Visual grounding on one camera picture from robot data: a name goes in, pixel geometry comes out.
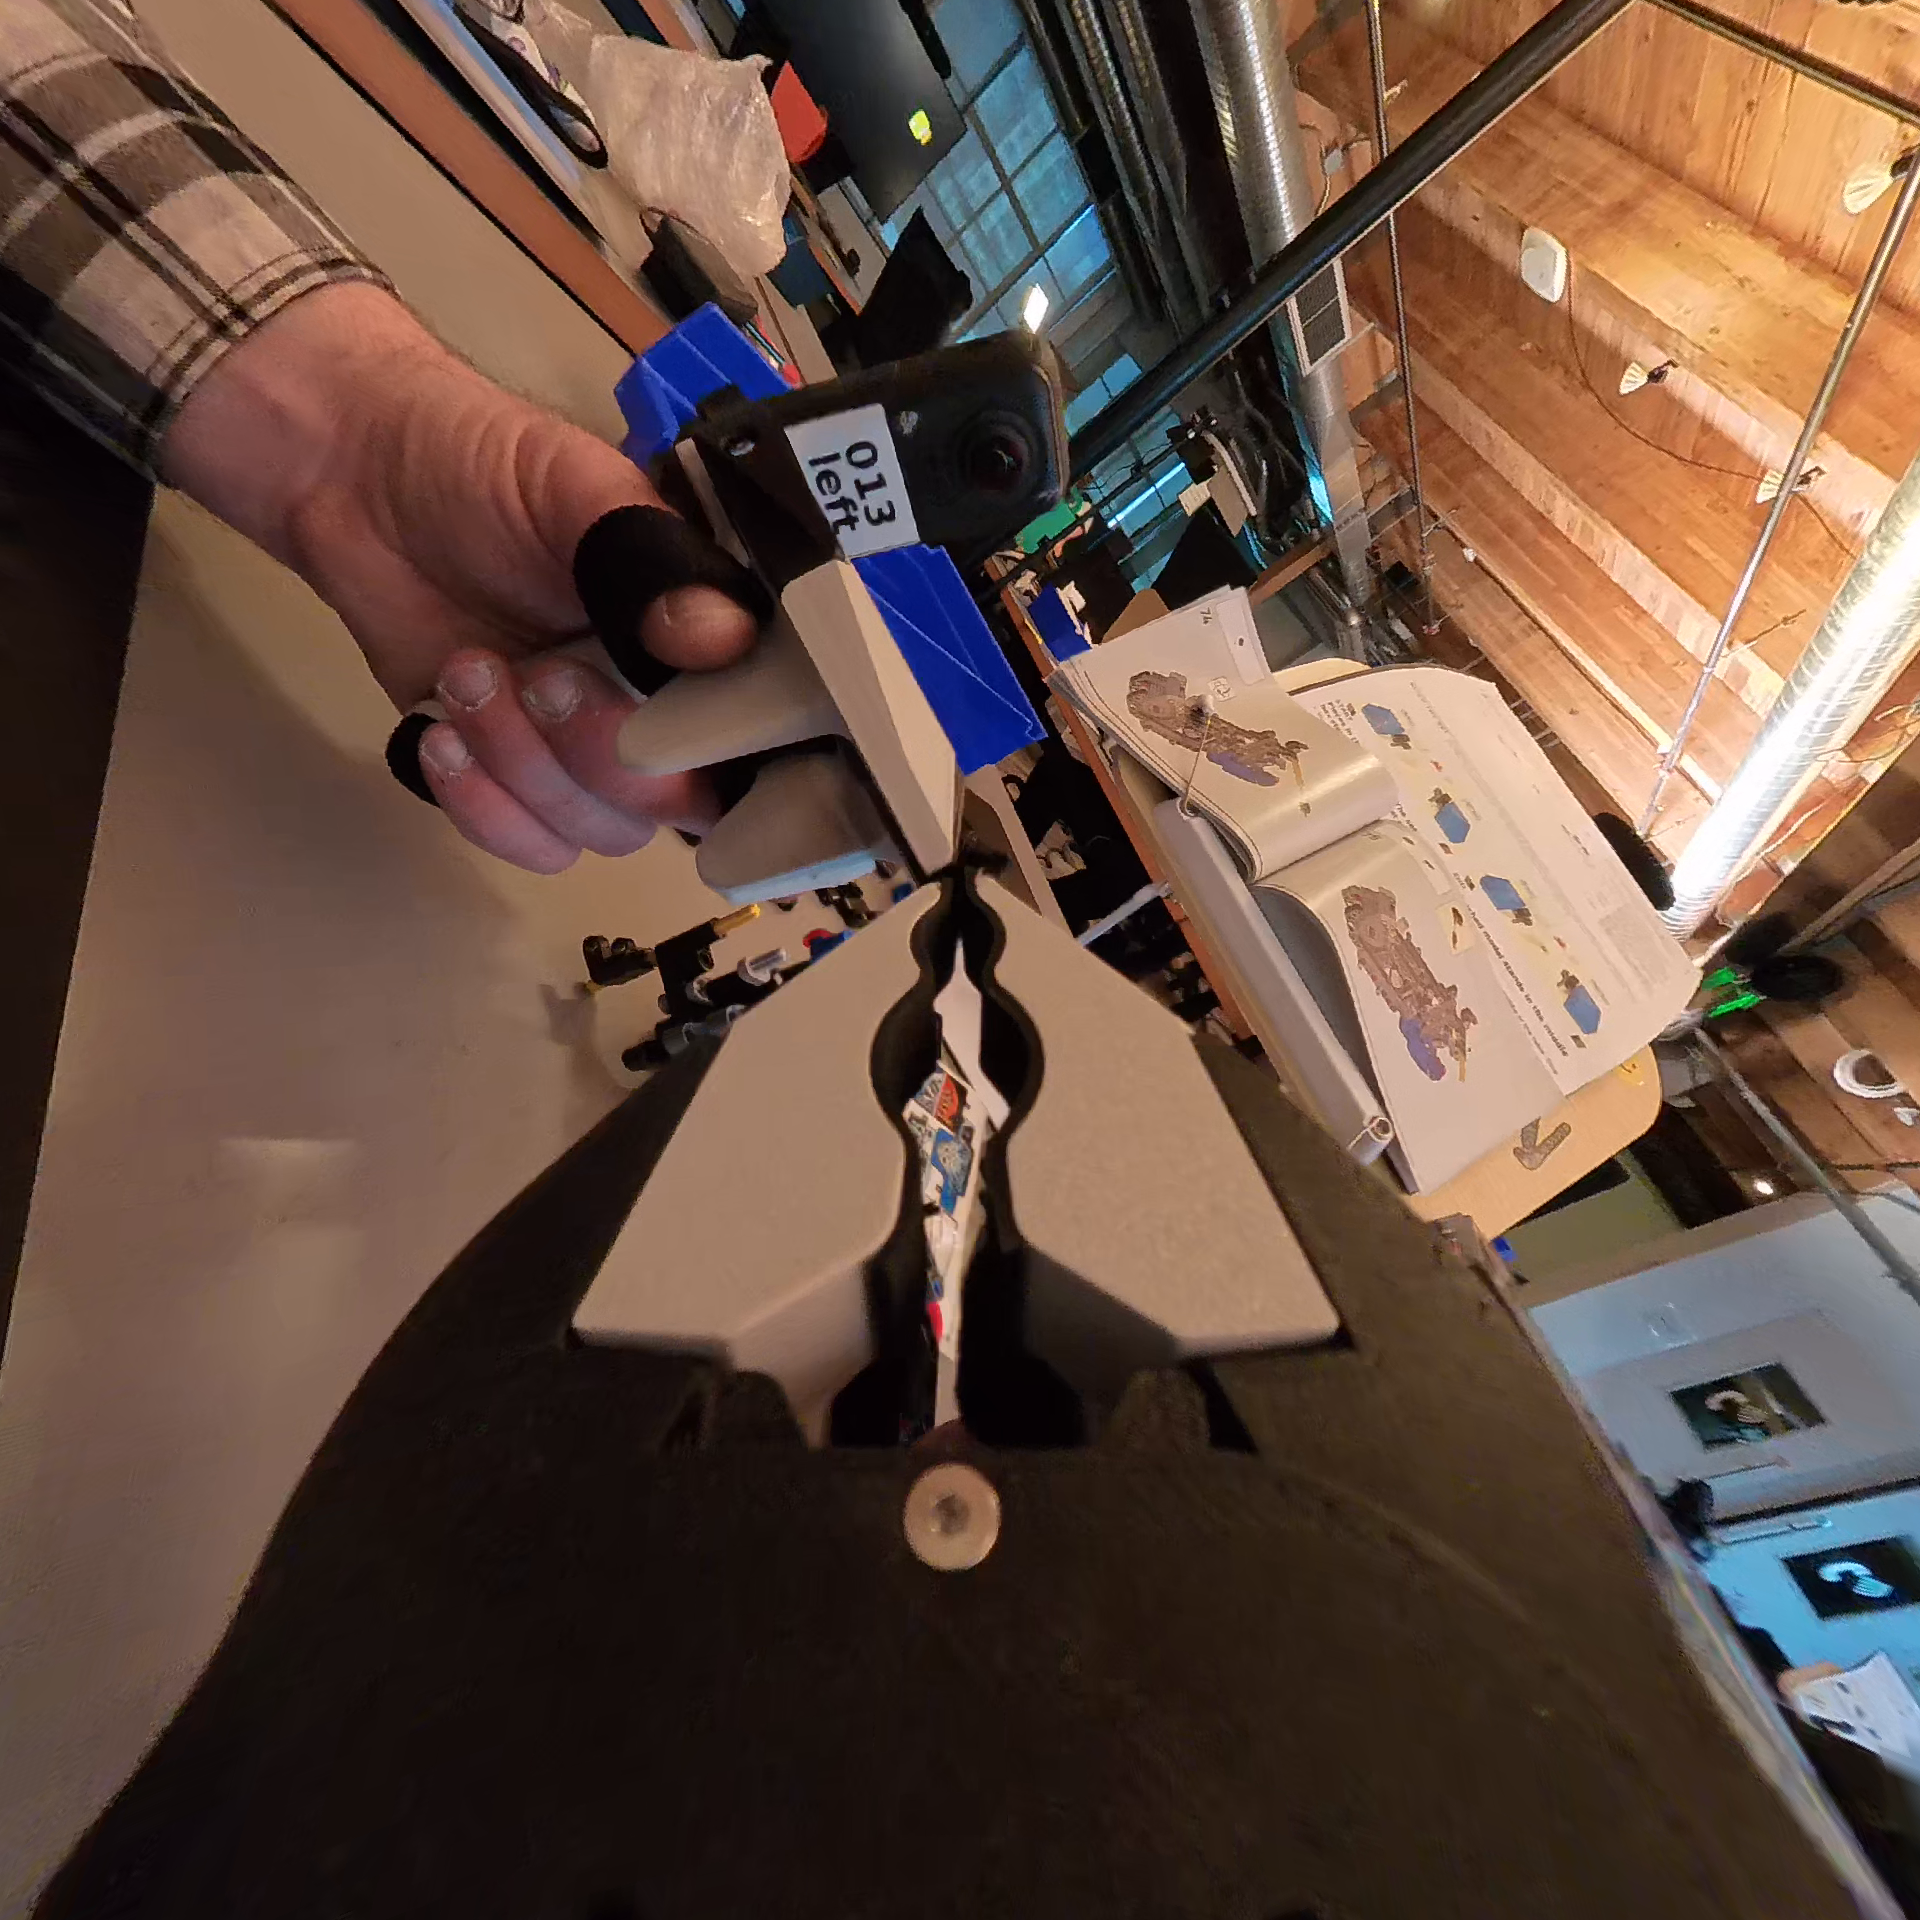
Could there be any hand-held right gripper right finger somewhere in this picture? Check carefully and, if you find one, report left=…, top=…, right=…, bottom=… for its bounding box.
left=961, top=884, right=1345, bottom=1448

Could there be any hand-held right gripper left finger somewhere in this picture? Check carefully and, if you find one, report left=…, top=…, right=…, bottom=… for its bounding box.
left=570, top=882, right=963, bottom=1448

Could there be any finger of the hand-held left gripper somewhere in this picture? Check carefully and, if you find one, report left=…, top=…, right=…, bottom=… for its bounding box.
left=785, top=558, right=968, bottom=876

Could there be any blue and black toy chassis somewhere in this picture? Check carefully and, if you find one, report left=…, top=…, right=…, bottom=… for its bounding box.
left=576, top=882, right=923, bottom=1078

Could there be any person's left forearm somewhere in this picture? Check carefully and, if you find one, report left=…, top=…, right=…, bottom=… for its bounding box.
left=0, top=0, right=400, bottom=483

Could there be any grey desk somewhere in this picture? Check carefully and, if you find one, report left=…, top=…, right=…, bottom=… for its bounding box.
left=0, top=0, right=841, bottom=1869

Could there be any person's left hand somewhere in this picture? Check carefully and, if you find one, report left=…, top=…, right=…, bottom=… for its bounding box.
left=158, top=285, right=764, bottom=876

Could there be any blue bin with white tag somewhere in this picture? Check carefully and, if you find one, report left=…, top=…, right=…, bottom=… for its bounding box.
left=613, top=300, right=1046, bottom=778

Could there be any colourful sticker sheet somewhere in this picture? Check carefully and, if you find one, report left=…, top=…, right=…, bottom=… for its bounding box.
left=900, top=960, right=1011, bottom=1352

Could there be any small black case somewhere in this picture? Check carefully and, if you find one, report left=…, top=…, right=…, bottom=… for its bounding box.
left=638, top=210, right=760, bottom=324

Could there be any black office chair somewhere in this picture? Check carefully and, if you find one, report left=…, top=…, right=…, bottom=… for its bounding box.
left=854, top=210, right=976, bottom=368

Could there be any clear plastic bag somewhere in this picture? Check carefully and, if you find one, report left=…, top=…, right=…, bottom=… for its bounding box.
left=576, top=29, right=794, bottom=278

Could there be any open instruction booklet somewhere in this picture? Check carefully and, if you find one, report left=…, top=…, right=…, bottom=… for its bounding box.
left=1045, top=586, right=1706, bottom=1192

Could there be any large black monitor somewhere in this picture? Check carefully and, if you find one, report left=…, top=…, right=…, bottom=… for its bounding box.
left=756, top=0, right=969, bottom=227

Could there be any black metal pole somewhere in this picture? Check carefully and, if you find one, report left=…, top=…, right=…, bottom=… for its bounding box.
left=1067, top=0, right=1643, bottom=472

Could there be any black dimpled pad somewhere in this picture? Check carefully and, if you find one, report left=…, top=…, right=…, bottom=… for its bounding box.
left=0, top=352, right=160, bottom=1359

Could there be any bright ceiling light tube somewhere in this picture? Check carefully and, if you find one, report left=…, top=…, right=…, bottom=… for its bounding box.
left=1662, top=451, right=1920, bottom=940

